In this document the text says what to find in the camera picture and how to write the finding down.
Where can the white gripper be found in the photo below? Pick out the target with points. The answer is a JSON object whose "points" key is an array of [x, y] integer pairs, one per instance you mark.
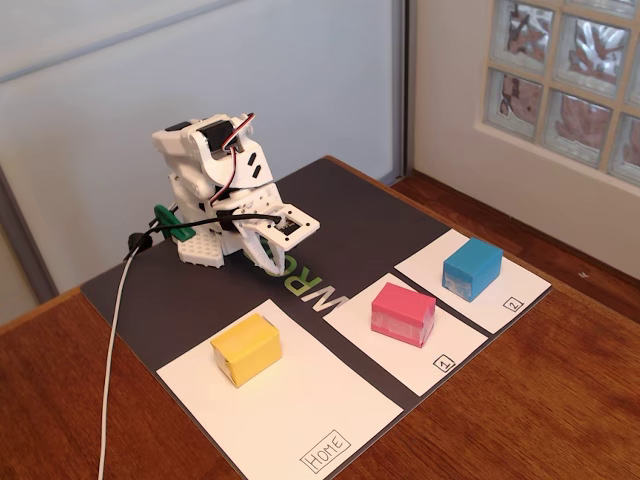
{"points": [[254, 202]]}

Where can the red paper box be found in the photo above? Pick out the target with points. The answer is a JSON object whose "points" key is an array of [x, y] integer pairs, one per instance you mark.
{"points": [[405, 310]]}

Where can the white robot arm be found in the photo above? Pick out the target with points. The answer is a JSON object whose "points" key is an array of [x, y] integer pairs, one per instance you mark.
{"points": [[187, 145]]}

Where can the yellow paper box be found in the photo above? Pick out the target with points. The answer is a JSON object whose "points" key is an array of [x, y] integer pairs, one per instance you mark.
{"points": [[245, 345]]}

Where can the blue paper box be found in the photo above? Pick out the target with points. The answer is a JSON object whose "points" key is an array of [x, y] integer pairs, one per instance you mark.
{"points": [[475, 265]]}

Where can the black printed mat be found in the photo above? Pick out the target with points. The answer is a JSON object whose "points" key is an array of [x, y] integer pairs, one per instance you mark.
{"points": [[200, 290]]}

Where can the green clamp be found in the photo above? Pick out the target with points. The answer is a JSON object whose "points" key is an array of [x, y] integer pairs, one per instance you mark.
{"points": [[172, 225]]}

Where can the white sheet marked home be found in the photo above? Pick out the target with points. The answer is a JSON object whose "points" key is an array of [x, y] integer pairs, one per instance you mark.
{"points": [[280, 410]]}

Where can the white sheet marked one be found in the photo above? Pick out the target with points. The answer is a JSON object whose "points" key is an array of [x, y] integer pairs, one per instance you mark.
{"points": [[390, 360]]}

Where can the frosted glass sliding door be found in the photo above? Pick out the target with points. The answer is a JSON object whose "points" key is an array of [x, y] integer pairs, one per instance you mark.
{"points": [[300, 75]]}

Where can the white sheet marked two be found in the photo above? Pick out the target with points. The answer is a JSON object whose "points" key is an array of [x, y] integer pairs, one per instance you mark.
{"points": [[520, 295]]}

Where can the glass block window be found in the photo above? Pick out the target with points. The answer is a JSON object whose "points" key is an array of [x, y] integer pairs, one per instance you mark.
{"points": [[565, 80]]}

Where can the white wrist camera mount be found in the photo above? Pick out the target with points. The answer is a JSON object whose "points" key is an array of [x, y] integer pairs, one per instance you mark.
{"points": [[299, 221]]}

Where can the grey metal door frame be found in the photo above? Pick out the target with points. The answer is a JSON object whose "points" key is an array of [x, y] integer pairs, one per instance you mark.
{"points": [[402, 75]]}

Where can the grey metal post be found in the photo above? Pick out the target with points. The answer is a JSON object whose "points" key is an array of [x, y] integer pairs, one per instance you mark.
{"points": [[25, 240]]}

